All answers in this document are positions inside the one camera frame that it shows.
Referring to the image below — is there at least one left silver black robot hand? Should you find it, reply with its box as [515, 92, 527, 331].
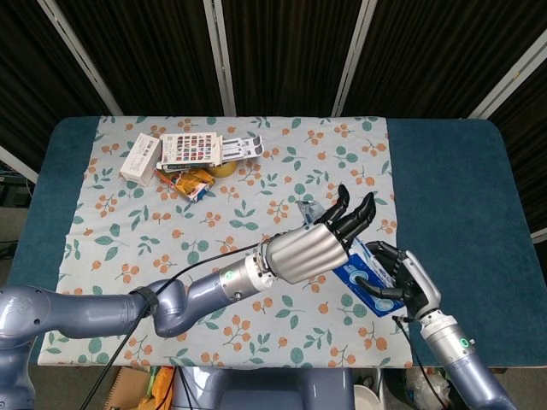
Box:
[267, 184, 378, 284]

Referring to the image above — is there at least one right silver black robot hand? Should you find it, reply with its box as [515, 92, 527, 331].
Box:
[356, 240, 442, 320]

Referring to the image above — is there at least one blue white toothpaste box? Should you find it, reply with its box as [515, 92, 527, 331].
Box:
[332, 238, 407, 318]

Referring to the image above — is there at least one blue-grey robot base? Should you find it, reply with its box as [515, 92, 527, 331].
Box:
[173, 366, 356, 410]

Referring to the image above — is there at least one box with coloured squares print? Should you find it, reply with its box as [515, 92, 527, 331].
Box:
[156, 132, 224, 171]

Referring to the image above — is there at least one white cardboard box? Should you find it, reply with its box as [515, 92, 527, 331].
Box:
[119, 132, 162, 187]

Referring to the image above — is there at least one floral print tablecloth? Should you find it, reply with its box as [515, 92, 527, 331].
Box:
[37, 114, 414, 369]

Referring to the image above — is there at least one teal blue table cover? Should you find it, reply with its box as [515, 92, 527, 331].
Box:
[0, 117, 547, 369]

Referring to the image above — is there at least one clear plastic bag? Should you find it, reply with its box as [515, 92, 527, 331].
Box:
[403, 367, 450, 410]

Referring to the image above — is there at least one yellow round object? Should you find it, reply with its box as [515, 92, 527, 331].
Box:
[207, 160, 238, 179]

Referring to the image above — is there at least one white bucket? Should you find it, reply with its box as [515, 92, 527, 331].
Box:
[353, 384, 382, 410]

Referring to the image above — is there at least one white grey striped package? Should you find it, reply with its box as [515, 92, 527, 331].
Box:
[217, 135, 265, 162]

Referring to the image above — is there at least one orange snack packet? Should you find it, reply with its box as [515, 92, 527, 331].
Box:
[154, 168, 216, 203]

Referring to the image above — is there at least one black partition panel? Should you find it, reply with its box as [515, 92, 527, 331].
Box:
[0, 0, 110, 172]
[221, 0, 365, 117]
[341, 0, 547, 120]
[55, 0, 226, 117]
[486, 70, 547, 236]

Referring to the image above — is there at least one orange yellow bag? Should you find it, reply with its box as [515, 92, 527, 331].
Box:
[140, 366, 176, 410]

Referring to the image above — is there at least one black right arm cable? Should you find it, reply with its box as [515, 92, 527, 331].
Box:
[392, 313, 445, 410]

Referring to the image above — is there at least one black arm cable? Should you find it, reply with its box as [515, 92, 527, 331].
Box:
[79, 241, 267, 410]
[392, 313, 445, 410]

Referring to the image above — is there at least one black cable under table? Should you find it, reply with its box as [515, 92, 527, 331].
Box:
[175, 366, 196, 410]

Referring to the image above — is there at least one white partition post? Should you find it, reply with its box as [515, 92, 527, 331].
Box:
[331, 0, 378, 117]
[0, 145, 39, 184]
[37, 0, 124, 116]
[203, 0, 237, 116]
[467, 37, 547, 120]

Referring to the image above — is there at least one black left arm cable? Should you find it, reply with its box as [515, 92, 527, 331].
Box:
[79, 241, 267, 410]

